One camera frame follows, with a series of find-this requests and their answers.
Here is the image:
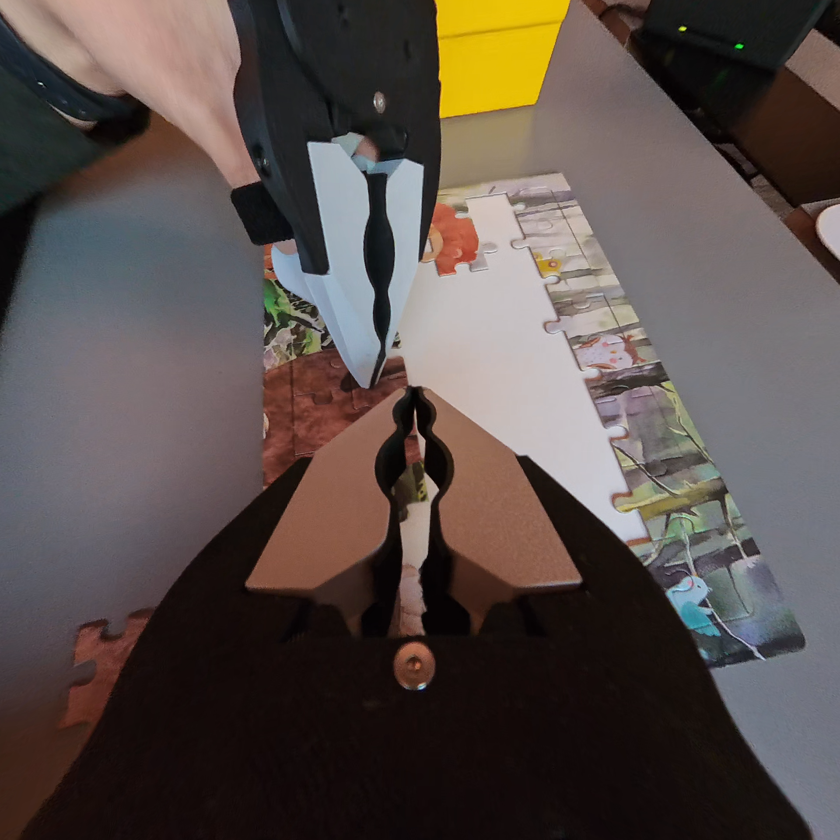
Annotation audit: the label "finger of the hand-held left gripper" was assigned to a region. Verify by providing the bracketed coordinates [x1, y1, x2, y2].
[371, 161, 425, 389]
[304, 141, 382, 389]

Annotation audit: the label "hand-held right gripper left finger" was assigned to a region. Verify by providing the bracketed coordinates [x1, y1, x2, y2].
[245, 386, 421, 636]

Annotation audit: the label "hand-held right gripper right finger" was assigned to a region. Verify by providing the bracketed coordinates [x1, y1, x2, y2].
[415, 385, 584, 636]

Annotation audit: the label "jigsaw puzzle board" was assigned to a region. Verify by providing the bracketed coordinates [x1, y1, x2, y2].
[262, 172, 807, 669]

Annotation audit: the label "yellow plastic bin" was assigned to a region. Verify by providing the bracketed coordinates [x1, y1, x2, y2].
[434, 0, 571, 119]

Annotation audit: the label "puzzle pieces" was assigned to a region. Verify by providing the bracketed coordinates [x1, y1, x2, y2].
[59, 607, 155, 729]

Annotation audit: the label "person's left forearm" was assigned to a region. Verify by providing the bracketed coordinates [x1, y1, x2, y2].
[0, 59, 112, 322]

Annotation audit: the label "person's left hand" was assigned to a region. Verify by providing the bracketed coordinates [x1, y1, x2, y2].
[26, 0, 256, 193]

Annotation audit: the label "black wristband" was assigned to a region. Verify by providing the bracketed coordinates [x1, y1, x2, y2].
[0, 13, 153, 144]

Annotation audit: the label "black box with green lights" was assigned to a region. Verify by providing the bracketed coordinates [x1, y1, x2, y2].
[640, 0, 834, 70]

